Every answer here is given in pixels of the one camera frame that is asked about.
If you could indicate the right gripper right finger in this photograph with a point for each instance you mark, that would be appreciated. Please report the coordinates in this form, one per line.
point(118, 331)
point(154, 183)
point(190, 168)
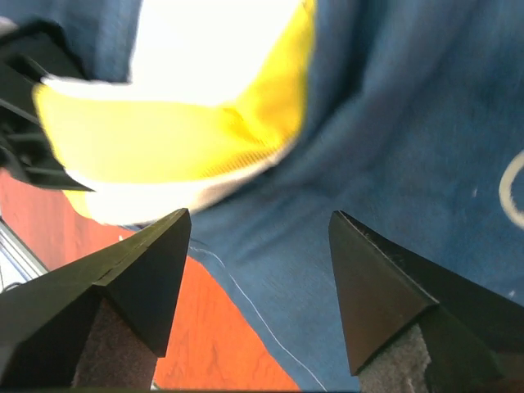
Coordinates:
point(410, 324)

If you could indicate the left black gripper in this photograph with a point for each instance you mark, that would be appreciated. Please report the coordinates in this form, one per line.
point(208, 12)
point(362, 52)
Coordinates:
point(27, 55)

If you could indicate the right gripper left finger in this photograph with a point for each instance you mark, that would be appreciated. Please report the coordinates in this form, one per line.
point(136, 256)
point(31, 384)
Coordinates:
point(102, 321)

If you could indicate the white pillow yellow edge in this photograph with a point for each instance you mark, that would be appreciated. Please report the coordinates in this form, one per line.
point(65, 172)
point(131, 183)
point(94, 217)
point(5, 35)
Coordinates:
point(216, 95)

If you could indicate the dark blue pillowcase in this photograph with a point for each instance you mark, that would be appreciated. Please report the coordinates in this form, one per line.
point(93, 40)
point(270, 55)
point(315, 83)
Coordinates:
point(413, 125)

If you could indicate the aluminium rail frame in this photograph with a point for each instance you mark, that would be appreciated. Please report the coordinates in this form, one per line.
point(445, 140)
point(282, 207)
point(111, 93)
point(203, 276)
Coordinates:
point(18, 263)

